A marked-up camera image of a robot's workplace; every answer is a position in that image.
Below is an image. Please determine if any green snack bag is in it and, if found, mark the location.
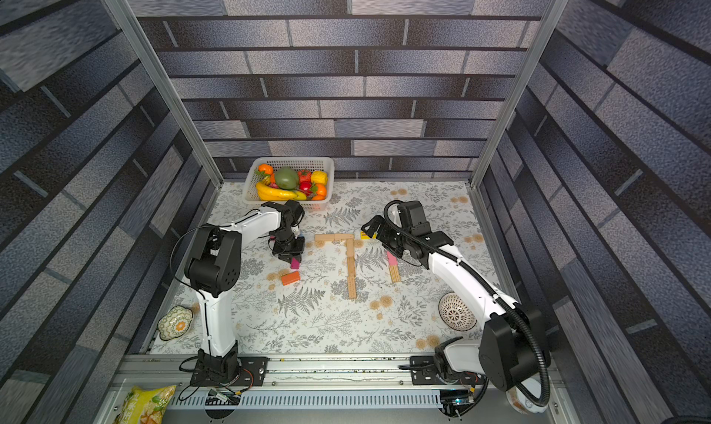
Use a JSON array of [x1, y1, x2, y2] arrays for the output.
[[113, 385, 176, 424]]

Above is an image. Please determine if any white perforated bowl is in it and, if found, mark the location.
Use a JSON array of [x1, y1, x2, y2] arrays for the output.
[[438, 292, 478, 331]]

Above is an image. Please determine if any green toy mango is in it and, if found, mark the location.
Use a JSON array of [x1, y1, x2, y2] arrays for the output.
[[273, 168, 299, 190]]

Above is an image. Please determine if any white plastic basket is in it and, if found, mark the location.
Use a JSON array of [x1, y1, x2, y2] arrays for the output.
[[243, 157, 335, 211]]

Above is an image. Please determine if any pink block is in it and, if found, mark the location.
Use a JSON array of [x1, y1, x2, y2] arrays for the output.
[[387, 253, 398, 267]]

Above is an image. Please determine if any yellow toy pepper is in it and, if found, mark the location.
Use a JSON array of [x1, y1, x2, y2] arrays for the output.
[[310, 170, 329, 185]]

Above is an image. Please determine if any white lidded cup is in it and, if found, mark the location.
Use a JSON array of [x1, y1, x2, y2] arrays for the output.
[[507, 391, 548, 415]]

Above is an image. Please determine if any wood block marked 71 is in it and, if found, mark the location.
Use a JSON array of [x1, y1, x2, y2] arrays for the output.
[[346, 257, 356, 279]]

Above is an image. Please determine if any yellow toy banana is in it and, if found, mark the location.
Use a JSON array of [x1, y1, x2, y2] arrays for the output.
[[256, 183, 307, 202]]

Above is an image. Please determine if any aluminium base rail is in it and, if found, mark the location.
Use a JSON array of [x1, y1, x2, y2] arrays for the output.
[[93, 353, 573, 424]]

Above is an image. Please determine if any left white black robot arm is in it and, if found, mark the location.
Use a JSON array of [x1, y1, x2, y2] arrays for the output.
[[178, 200, 306, 388]]

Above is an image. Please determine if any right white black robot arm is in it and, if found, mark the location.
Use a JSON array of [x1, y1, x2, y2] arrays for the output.
[[361, 200, 551, 418]]

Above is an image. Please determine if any orange block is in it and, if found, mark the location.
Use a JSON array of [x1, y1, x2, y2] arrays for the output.
[[281, 271, 301, 286]]

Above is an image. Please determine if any orange toy fruit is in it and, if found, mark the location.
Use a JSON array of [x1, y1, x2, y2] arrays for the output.
[[257, 164, 274, 176]]

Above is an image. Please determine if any patterned ceramic bowl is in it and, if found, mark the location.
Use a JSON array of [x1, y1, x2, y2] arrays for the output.
[[157, 306, 194, 342]]

